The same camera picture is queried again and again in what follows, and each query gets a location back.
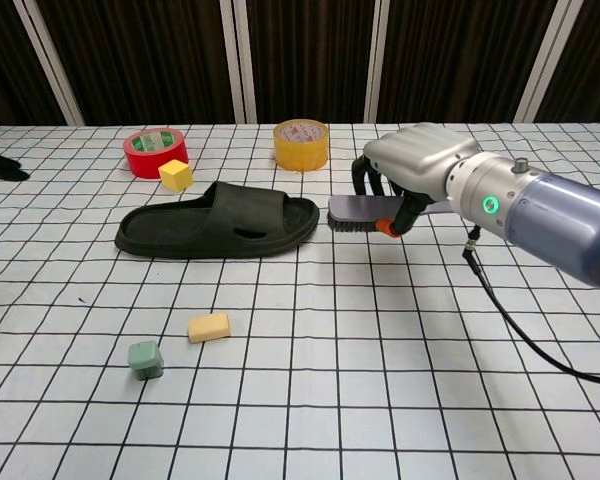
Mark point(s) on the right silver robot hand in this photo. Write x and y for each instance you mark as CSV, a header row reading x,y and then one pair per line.
x,y
420,155

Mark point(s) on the grey scrub brush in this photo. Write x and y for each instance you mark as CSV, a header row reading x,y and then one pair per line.
x,y
355,210

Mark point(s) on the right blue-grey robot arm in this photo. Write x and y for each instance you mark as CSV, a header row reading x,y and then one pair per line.
x,y
555,215

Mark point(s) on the yellow tape roll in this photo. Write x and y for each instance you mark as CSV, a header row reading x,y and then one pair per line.
x,y
301,155

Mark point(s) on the red tape roll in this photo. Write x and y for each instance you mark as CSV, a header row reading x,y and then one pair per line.
x,y
142,162

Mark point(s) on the yellow cube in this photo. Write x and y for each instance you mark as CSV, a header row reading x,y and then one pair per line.
x,y
175,176

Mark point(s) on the black slipper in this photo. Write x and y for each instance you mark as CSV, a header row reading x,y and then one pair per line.
x,y
230,220

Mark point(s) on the white checkered tablecloth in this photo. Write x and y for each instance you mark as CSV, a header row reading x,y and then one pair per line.
x,y
330,375

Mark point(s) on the green block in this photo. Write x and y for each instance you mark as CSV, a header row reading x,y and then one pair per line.
x,y
145,361

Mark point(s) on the pale yellow block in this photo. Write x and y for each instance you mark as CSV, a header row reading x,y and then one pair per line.
x,y
209,327

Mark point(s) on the white partition frame post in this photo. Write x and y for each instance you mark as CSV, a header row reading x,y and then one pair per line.
x,y
550,65
380,60
55,65
240,60

